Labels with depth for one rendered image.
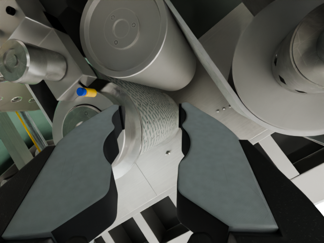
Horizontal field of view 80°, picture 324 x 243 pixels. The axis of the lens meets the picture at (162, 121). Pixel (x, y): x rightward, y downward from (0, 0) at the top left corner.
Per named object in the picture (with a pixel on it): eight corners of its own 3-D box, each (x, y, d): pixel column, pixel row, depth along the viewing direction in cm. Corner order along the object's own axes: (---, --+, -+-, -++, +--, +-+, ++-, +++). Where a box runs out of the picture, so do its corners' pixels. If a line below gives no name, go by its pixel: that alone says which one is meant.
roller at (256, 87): (332, -48, 18) (441, 72, 16) (269, 38, 42) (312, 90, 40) (206, 53, 22) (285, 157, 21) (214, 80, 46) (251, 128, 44)
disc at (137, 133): (101, 55, 26) (164, 147, 25) (103, 56, 27) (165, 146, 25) (36, 118, 30) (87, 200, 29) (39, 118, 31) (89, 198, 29)
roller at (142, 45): (128, -49, 23) (188, 31, 21) (176, 30, 47) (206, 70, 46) (63, 25, 26) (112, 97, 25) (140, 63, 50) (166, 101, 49)
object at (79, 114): (78, 93, 25) (119, 130, 24) (88, 94, 27) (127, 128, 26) (52, 136, 27) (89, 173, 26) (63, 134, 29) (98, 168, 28)
